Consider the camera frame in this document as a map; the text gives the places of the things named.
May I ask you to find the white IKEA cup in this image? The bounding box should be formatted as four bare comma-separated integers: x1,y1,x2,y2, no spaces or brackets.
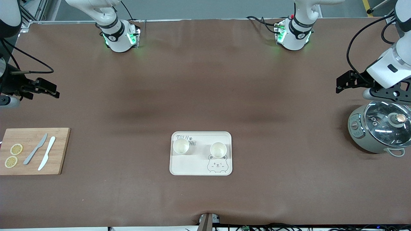
173,138,190,155
210,142,228,158

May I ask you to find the grey cooking pot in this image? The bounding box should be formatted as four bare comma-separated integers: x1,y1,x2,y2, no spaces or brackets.
348,102,411,157

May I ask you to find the glass pot lid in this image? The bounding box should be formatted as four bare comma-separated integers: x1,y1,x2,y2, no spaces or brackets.
364,101,411,142

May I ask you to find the grey knife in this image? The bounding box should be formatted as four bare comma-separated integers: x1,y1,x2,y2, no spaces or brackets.
23,133,48,165

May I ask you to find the wooden cutting board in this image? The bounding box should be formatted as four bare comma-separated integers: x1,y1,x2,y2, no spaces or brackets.
0,128,71,175

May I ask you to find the white knife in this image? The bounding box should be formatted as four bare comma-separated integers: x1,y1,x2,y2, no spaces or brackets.
38,136,56,171

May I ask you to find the brown table mat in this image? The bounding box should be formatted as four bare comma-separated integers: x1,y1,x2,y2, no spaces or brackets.
0,18,411,229

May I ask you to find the beige bear print tray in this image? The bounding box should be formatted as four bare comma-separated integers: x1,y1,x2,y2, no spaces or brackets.
169,131,233,176

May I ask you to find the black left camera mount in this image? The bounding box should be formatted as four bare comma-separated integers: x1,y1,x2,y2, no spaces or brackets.
372,81,411,104

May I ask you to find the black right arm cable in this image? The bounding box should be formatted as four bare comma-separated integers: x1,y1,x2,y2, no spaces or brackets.
0,38,54,75

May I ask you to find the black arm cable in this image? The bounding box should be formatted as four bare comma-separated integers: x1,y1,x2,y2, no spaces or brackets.
346,13,400,79
0,38,54,75

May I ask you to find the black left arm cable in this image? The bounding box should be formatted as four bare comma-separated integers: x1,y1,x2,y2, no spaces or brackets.
346,13,400,79

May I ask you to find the aluminium frame profile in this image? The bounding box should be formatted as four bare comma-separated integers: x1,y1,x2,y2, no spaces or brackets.
20,0,62,32

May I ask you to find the black base cable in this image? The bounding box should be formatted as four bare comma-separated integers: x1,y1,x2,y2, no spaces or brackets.
246,15,280,34

